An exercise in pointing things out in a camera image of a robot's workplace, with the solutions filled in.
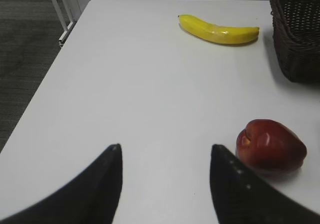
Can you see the white metal table leg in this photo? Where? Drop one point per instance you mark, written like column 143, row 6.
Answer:
column 65, row 16

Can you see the red apple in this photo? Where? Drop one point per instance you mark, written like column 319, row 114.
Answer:
column 270, row 148

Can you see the yellow banana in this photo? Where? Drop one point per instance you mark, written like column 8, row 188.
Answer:
column 218, row 34

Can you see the dark wicker basket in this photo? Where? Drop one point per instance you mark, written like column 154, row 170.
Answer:
column 296, row 38

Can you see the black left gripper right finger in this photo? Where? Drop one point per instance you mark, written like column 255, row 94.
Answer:
column 240, row 196

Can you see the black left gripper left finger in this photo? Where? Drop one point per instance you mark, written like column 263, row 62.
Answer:
column 91, row 197

